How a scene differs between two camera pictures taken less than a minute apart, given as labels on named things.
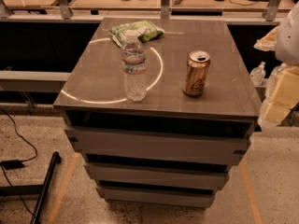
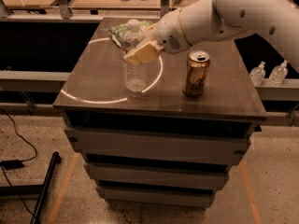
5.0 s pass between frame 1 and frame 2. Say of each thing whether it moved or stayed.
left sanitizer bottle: stayed
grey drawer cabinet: stayed
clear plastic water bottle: moved
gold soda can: stayed
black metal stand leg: stayed
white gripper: moved
